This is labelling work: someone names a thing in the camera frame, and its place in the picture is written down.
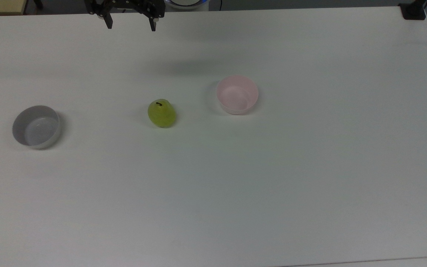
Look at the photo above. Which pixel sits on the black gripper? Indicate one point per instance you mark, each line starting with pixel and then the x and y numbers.
pixel 124 3

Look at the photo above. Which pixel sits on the green pear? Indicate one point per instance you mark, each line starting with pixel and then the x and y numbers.
pixel 161 115

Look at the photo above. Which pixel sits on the pink bowl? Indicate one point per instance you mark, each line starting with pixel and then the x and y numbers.
pixel 237 98

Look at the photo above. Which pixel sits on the grey bowl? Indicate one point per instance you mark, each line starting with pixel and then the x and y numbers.
pixel 35 129

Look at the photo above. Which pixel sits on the black furniture leg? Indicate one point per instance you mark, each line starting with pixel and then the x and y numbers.
pixel 38 3

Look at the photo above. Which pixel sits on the black corner clamp mount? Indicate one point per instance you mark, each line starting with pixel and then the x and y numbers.
pixel 413 11

